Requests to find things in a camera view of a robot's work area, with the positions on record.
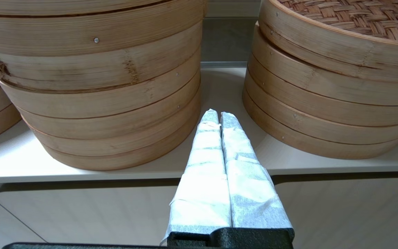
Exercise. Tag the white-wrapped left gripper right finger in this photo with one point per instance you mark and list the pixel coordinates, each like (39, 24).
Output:
(250, 193)

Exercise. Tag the stainless steel vented panel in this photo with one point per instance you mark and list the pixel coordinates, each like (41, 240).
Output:
(225, 41)

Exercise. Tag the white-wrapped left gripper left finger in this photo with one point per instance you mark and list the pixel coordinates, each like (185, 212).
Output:
(206, 180)

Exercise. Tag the white counter cabinet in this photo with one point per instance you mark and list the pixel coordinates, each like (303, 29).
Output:
(98, 214)

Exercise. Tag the tall bamboo steamer stack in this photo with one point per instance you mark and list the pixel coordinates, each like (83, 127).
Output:
(98, 103)

